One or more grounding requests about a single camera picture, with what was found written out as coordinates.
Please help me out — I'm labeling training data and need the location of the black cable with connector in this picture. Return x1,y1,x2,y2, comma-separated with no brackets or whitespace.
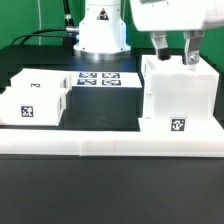
10,0,80,46

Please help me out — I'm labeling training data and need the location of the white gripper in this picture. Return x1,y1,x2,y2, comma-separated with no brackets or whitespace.
130,0,224,65

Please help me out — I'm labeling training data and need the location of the white front drawer tray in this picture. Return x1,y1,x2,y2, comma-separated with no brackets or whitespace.
0,87,66,126

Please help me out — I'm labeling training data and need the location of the white drawer tray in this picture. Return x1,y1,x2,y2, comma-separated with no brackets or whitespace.
10,68,72,92
0,87,66,126

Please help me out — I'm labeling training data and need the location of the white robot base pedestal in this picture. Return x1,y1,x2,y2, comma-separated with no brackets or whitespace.
73,0,131,61

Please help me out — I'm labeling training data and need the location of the white rear drawer tray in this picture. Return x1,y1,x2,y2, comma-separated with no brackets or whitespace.
10,68,72,92

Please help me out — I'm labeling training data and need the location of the white drawer cabinet box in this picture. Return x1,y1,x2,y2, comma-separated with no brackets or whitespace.
139,55,222,132

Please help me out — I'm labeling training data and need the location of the white marker tag sheet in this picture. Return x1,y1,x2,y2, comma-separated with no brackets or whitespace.
71,71,142,88

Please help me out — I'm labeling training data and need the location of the white foam border frame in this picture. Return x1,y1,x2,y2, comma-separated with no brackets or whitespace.
0,129,224,158

